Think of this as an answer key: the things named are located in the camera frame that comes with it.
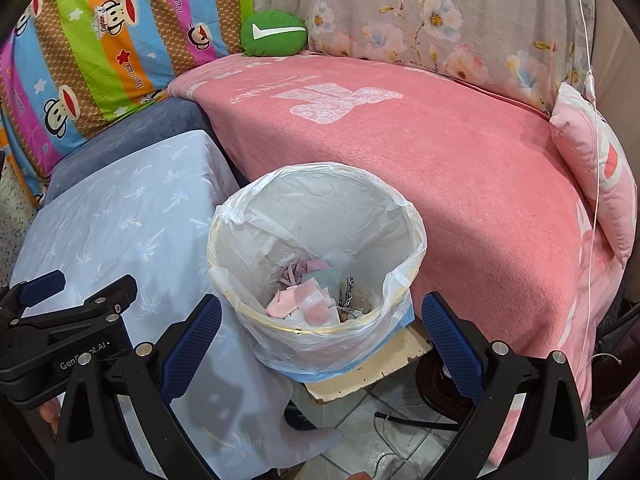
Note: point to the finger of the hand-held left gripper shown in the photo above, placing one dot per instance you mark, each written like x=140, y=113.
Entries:
x=45, y=280
x=95, y=300

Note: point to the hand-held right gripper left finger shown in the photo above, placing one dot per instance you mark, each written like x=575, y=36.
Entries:
x=192, y=345

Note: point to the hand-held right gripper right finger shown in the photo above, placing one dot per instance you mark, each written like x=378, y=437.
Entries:
x=450, y=345

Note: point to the black white patterned scrunchie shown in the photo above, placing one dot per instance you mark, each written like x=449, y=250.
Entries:
x=350, y=290

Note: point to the pink scrunchie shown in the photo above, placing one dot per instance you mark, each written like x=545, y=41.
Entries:
x=291, y=273

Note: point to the pale green packet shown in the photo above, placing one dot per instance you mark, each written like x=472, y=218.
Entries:
x=327, y=278

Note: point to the trash bin with plastic liner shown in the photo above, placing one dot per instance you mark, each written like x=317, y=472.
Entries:
x=300, y=210

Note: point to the person's left hand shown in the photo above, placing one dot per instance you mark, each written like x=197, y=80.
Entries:
x=50, y=412

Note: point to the dark maroon object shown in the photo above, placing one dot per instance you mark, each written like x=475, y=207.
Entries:
x=435, y=385

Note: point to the wooden board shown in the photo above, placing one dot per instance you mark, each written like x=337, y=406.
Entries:
x=360, y=375

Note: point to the light blue tablecloth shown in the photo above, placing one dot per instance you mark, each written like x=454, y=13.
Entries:
x=125, y=210

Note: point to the pink blanket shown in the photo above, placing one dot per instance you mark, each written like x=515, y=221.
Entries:
x=450, y=185

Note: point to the pink quilted cloth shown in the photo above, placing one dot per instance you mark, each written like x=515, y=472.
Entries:
x=615, y=435

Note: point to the blue-grey sofa cushion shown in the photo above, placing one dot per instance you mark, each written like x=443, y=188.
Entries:
x=150, y=120

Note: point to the colourful monkey print pillow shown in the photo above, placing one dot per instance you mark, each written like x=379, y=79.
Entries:
x=100, y=60

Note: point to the pink pillow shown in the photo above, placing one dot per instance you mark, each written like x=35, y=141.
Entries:
x=590, y=150

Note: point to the green round cushion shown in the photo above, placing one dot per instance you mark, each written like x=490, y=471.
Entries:
x=270, y=45

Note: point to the grey floral blanket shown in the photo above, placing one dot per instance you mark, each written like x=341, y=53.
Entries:
x=475, y=20

